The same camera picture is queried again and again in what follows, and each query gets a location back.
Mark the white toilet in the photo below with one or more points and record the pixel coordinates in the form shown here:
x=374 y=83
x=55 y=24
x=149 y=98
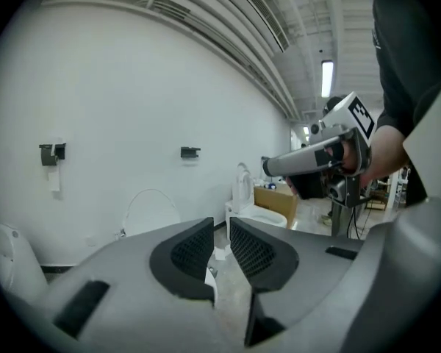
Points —
x=259 y=215
x=14 y=259

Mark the ceiling air vent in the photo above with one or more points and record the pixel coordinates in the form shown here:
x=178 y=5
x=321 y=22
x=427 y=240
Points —
x=257 y=9

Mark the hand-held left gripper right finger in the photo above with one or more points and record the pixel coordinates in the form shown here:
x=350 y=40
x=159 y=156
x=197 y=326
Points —
x=308 y=270

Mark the black paper holder with roll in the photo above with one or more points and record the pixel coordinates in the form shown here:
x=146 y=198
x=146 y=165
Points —
x=49 y=154

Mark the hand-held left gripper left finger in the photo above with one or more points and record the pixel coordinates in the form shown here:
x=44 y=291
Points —
x=132 y=270

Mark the person's right hand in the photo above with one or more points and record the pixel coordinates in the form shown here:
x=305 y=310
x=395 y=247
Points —
x=349 y=158

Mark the person's black shirt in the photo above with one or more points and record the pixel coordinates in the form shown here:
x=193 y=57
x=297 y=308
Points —
x=404 y=31

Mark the grey metal stand leg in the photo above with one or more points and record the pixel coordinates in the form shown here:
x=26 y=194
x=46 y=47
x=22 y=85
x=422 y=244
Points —
x=340 y=221

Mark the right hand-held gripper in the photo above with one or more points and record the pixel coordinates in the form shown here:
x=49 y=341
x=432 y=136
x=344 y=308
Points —
x=338 y=118

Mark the long ceiling light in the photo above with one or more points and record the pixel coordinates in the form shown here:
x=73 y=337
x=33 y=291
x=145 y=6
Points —
x=327 y=78

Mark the person's right forearm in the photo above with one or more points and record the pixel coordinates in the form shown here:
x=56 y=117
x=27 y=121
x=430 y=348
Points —
x=384 y=149

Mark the brown cardboard box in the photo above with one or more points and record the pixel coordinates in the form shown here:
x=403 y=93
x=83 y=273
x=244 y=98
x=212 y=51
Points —
x=275 y=200

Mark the empty black paper holder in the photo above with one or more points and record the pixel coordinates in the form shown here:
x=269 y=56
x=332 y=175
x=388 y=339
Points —
x=190 y=152

